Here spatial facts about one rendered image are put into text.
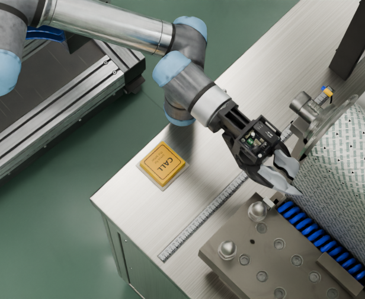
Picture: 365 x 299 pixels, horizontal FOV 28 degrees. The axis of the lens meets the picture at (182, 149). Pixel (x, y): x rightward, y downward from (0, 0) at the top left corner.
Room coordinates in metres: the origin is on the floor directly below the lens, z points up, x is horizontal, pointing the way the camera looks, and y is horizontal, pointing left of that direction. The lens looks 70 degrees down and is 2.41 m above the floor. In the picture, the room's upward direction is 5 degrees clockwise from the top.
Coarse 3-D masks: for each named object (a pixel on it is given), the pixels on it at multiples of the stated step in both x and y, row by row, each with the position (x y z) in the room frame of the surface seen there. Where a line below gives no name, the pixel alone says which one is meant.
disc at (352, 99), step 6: (354, 96) 0.51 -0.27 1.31; (348, 102) 0.50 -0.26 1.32; (354, 102) 0.53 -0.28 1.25; (342, 108) 0.48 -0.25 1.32; (336, 114) 0.47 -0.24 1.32; (330, 120) 0.46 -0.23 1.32; (324, 126) 0.45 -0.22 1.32; (318, 132) 0.44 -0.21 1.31; (312, 138) 0.43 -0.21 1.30; (306, 144) 0.43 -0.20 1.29; (306, 150) 0.43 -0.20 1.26; (300, 156) 0.42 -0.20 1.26; (306, 156) 0.44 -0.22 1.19
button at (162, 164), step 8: (160, 144) 0.54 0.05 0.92; (152, 152) 0.52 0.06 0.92; (160, 152) 0.52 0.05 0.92; (168, 152) 0.52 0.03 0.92; (144, 160) 0.50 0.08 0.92; (152, 160) 0.50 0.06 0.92; (160, 160) 0.50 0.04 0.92; (168, 160) 0.50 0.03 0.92; (176, 160) 0.50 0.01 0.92; (144, 168) 0.48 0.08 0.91; (152, 168) 0.48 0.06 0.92; (160, 168) 0.48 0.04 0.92; (168, 168) 0.48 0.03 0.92; (176, 168) 0.48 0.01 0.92; (152, 176) 0.47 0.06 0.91; (160, 176) 0.46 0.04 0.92; (168, 176) 0.47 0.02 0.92; (160, 184) 0.45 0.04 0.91
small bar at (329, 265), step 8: (320, 256) 0.30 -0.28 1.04; (328, 256) 0.30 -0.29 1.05; (320, 264) 0.29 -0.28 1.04; (328, 264) 0.29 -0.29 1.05; (336, 264) 0.29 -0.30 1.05; (328, 272) 0.27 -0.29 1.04; (336, 272) 0.27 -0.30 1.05; (344, 272) 0.27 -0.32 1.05; (336, 280) 0.26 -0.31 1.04; (344, 280) 0.26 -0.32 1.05; (352, 280) 0.26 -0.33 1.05; (344, 288) 0.25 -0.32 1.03; (352, 288) 0.25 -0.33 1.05; (360, 288) 0.25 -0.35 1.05; (352, 296) 0.23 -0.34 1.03
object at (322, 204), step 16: (304, 176) 0.41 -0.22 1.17; (304, 192) 0.40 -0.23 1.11; (320, 192) 0.39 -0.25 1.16; (304, 208) 0.39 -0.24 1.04; (320, 208) 0.38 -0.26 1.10; (336, 208) 0.36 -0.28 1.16; (320, 224) 0.36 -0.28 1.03; (336, 224) 0.35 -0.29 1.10; (352, 224) 0.34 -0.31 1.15; (336, 240) 0.34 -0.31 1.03; (352, 240) 0.33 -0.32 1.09; (352, 256) 0.31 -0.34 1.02
